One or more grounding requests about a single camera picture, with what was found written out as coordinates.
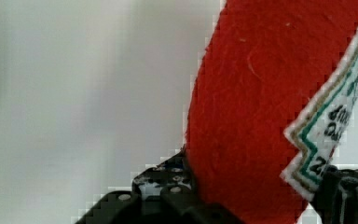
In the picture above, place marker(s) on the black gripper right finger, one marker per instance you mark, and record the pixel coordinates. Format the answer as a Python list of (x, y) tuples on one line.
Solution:
[(336, 201)]

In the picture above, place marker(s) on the red felt ketchup bottle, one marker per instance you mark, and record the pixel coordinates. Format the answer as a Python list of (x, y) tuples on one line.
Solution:
[(273, 96)]

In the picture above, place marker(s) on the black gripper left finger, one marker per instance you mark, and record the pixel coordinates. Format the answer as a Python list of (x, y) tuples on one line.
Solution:
[(172, 178)]

